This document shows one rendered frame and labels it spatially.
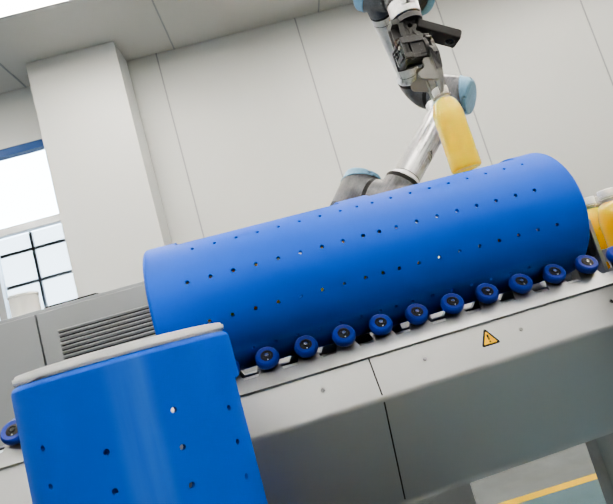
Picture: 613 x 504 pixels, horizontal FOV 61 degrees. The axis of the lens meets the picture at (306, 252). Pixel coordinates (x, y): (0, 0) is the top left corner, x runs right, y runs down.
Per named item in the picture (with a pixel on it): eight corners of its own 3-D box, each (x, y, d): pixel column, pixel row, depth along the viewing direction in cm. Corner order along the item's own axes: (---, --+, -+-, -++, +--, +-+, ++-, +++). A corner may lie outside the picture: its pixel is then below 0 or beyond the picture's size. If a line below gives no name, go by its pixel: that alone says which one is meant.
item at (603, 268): (572, 281, 123) (554, 230, 124) (581, 278, 123) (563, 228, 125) (600, 276, 113) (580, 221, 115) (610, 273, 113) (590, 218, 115)
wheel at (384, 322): (365, 322, 103) (365, 315, 101) (386, 315, 103) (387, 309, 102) (374, 339, 99) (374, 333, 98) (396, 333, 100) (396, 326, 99)
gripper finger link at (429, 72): (423, 96, 125) (410, 65, 128) (446, 91, 126) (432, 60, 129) (427, 88, 122) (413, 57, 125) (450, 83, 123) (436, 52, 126)
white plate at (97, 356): (140, 336, 55) (142, 347, 55) (254, 315, 81) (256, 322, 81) (-42, 393, 64) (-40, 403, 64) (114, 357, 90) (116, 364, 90)
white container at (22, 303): (21, 324, 296) (16, 299, 297) (49, 316, 296) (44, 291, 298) (6, 323, 280) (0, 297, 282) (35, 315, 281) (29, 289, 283)
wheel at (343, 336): (329, 332, 101) (328, 326, 100) (351, 326, 102) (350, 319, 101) (336, 350, 98) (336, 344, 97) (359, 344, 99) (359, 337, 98)
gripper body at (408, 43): (398, 75, 132) (384, 32, 133) (429, 68, 133) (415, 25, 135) (407, 59, 124) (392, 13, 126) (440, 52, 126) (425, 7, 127)
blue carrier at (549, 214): (187, 385, 118) (158, 264, 123) (535, 283, 131) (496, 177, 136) (168, 393, 90) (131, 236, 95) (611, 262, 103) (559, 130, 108)
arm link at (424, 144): (369, 221, 168) (443, 90, 180) (409, 234, 159) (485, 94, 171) (355, 201, 159) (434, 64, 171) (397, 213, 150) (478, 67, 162)
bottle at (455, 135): (485, 158, 122) (459, 85, 124) (455, 167, 122) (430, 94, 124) (476, 167, 129) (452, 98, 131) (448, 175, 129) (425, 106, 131)
